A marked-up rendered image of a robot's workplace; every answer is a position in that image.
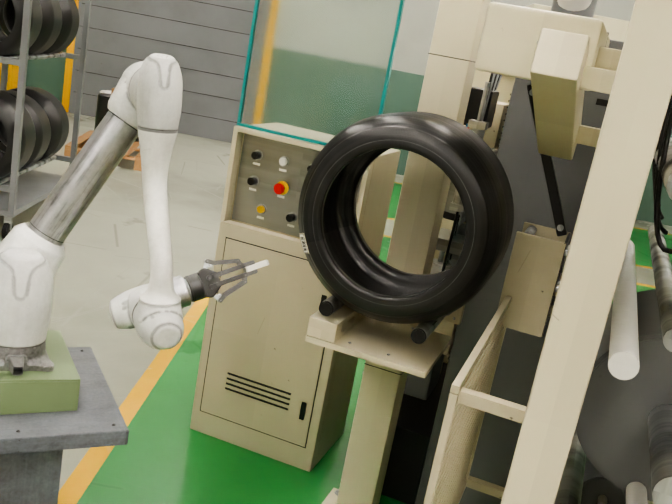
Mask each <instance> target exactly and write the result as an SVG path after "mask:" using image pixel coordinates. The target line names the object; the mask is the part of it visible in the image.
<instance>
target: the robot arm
mask: <svg viewBox="0 0 672 504"><path fill-rule="evenodd" d="M182 92H183V80H182V74H181V70H180V67H179V64H178V62H177V61H176V60H175V59H174V57H172V56H170V55H166V54H159V53H155V54H151V55H150V56H148V57H147V58H146V59H145V60H144V61H140V62H137V63H134V64H132V65H131V66H129V67H128V68H127V69H126V70H125V71H124V73H123V75H122V77H121V78H120V80H119V82H118V84H117V86H116V88H115V89H114V91H113V93H112V95H111V97H110V99H109V101H108V109H109V111H108V112H107V113H106V115H105V116H104V118H103V119H102V121H101V122H100V123H99V125H98V126H97V128H96V129H95V130H94V132H93V133H92V135H91V136H90V138H89V139H88V140H87V142H86V143H85V145H84V146H83V147H82V149H81V150H80V152H79V153H78V155H77V156H76V157H75V159H74V160H73V162H72V163H71V164H70V166H69V167H68V169H67V170H66V172H65V173H64V174H63V176H62V177H61V179H60V180H59V181H58V183H57V184H56V186H55V187H54V188H53V190H52V191H51V193H50V194H49V196H48V197H47V198H46V200H45V201H44V203H43V204H42V205H41V207H40V208H39V210H38V211H37V213H36V214H35V215H34V217H33V218H32V220H31V221H30V222H29V223H28V222H26V223H22V224H18V225H16V226H15V227H14V228H13V229H12V230H11V231H10V232H9V233H8V235H7V236H6V237H5V238H4V239H3V240H2V242H1V243H0V371H10V372H11V373H12V375H14V376H21V375H23V371H43V372H51V371H53V370H54V363H53V362H52V361H51V360H50V359H49V356H48V354H47V351H46V336H47V330H48V326H49V322H50V316H51V309H52V301H53V288H54V276H55V274H56V272H57V270H58V268H59V266H60V265H61V263H62V261H63V259H64V257H65V250H64V245H63V242H64V240H65V239H66V238H67V236H68V235H69V233H70V232H71V231H72V229H73V228H74V226H75V225H76V223H77V222H78V221H79V219H80V218H81V216H82V215H83V214H84V212H85V211H86V209H87V208H88V206H89V205H90V204H91V202H92V201H93V199H94V198H95V197H96V195H97V194H98V192H99V191H100V190H101V188H102V187H103V185H104V184H105V182H106V181H107V180H108V178H109V177H110V175H111V174H112V173H113V171H114V170H115V168H116V167H117V165H118V164H119V163H120V161H121V160H122V158H123V157H124V156H125V154H126V153H127V151H128V150H129V149H130V147H131V146H132V144H133V143H134V141H135V140H136V139H137V137H139V144H140V154H141V167H142V186H143V200H144V210H145V218H146V227H147V236H148V244H149V253H150V281H149V283H148V284H144V285H140V286H137V287H134V288H132V289H129V290H127V291H125V292H123V293H121V294H119V295H118V296H116V297H115V298H113V299H112V300H111V301H110V303H109V312H110V316H111V319H112V321H113V323H114V324H115V326H116V327H117V328H118V329H134V328H135V329H136V331H137V333H138V335H139V336H140V338H141V339H142V340H143V341H144V342H145V343H146V344H147V345H148V346H150V347H152V348H154V349H157V350H159V349H172V348H174V347H175V346H176V345H178V344H179V342H180V341H181V339H182V337H183V334H184V322H183V320H184V318H183V313H182V309H183V308H185V307H187V306H191V301H192V302H196V301H199V300H201V299H204V298H208V297H209V298H214V299H216V300H217V302H219V303H222V302H223V300H224V299H225V298H226V297H227V296H228V295H230V294H231V293H233V292H235V291H236V290H238V289H239V288H241V287H242V286H244V285H245V284H247V282H248V281H247V277H248V276H250V275H253V274H256V273H258V270H257V269H258V268H261V267H264V266H267V265H269V263H268V260H263V261H260V262H258V263H255V261H254V260H251V261H248V262H245V263H242V262H241V261H240V259H228V260H216V261H213V260H209V259H205V260H204V266H203V268H202V269H200V270H199V271H198V272H196V273H193V274H190V275H187V276H185V277H184V279H183V277H182V276H180V275H179V276H176V277H173V263H172V249H171V236H170V224H169V211H168V197H167V177H168V169H169V164H170V159H171V155H172V151H173V147H174V143H175V140H176V136H177V132H178V126H179V121H180V116H181V108H182ZM232 263H236V264H237V265H236V266H233V267H231V268H228V269H225V270H222V271H219V272H215V271H212V270H209V269H207V268H208V267H211V266H212V265H221V264H232ZM242 268H243V270H244V273H242V274H239V275H236V276H233V277H230V278H227V279H224V280H221V281H220V280H219V277H220V276H222V275H225V274H228V273H231V272H234V271H237V270H239V269H242ZM239 279H242V281H240V282H238V283H237V284H235V285H234V286H232V287H231V288H229V289H228V290H226V291H225V292H223V293H222V294H218V295H216V293H217V292H218V291H219V289H220V288H221V286H222V285H225V284H227V283H230V282H233V281H236V280H239Z"/></svg>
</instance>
